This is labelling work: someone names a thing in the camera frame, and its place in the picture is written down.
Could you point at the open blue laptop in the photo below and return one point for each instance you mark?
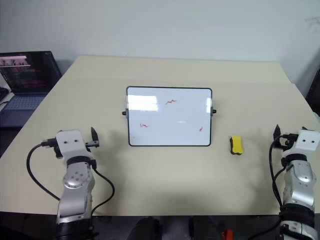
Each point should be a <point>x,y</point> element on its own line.
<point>25,75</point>

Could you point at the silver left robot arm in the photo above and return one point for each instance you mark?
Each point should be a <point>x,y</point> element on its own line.
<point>75,180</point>

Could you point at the small black-framed whiteboard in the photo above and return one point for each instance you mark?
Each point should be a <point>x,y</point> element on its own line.
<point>170,117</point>

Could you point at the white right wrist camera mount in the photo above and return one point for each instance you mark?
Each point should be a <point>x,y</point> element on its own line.
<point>308,142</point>

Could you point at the yellow and black eraser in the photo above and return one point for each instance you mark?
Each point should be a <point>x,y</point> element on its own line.
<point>236,144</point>

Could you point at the dark rounded shape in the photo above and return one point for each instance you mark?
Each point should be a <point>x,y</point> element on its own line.
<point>147,230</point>

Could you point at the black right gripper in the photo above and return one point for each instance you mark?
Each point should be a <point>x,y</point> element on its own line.
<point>287,141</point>

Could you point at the small red part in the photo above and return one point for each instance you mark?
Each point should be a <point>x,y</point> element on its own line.
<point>228,235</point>

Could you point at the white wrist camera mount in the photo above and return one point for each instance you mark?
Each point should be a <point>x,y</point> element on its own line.
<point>71,143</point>
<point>308,142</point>

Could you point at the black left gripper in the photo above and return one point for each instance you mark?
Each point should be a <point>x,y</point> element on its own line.
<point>94,144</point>

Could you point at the black chair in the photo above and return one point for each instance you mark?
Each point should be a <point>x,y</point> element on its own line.
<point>315,92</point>

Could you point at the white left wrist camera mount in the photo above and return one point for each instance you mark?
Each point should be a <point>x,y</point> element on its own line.
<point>71,143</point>

